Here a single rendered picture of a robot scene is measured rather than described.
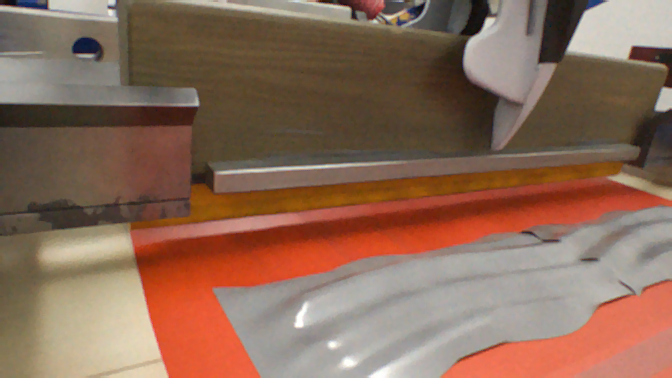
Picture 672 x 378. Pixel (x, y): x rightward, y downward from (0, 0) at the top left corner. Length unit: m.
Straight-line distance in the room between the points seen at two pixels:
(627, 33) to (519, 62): 2.26
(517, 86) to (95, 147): 0.20
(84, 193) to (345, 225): 0.13
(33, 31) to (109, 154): 0.23
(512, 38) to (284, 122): 0.13
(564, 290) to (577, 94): 0.17
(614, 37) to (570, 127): 2.19
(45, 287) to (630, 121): 0.41
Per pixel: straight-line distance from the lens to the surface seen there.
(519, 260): 0.24
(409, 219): 0.27
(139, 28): 0.19
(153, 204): 0.19
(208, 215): 0.22
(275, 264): 0.20
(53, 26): 0.40
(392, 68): 0.24
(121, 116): 0.17
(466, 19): 0.30
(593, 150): 0.38
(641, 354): 0.21
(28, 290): 0.20
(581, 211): 0.36
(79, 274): 0.20
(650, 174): 0.53
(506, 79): 0.26
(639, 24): 2.51
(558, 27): 0.27
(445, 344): 0.17
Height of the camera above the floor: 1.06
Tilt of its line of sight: 20 degrees down
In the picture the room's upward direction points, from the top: 7 degrees clockwise
